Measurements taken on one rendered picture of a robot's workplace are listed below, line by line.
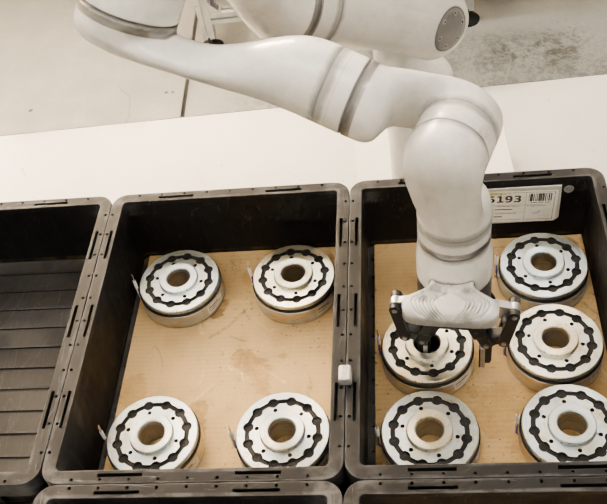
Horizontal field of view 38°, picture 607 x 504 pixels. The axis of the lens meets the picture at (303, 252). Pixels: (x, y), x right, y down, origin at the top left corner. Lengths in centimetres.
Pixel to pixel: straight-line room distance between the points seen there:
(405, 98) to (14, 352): 62
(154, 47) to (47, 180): 80
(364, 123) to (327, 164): 71
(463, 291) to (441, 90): 20
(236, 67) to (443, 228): 23
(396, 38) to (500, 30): 192
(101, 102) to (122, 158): 136
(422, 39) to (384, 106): 32
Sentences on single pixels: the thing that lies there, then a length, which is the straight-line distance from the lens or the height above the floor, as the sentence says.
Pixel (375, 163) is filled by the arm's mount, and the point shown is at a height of 77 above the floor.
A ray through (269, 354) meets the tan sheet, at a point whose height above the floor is 83.
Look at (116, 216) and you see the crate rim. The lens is 113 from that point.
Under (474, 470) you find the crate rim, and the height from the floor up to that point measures 93.
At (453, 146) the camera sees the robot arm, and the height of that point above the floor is 120.
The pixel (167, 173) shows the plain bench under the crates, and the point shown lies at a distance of 152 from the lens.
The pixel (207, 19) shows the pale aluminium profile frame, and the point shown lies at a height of 12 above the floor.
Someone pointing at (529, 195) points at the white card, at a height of 90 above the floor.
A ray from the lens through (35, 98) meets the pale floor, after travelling 305.
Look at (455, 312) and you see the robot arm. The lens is 85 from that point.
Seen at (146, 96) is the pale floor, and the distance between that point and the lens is 290.
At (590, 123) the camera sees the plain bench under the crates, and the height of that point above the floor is 70.
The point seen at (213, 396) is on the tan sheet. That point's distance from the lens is 105.
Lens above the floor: 169
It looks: 48 degrees down
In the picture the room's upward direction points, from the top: 11 degrees counter-clockwise
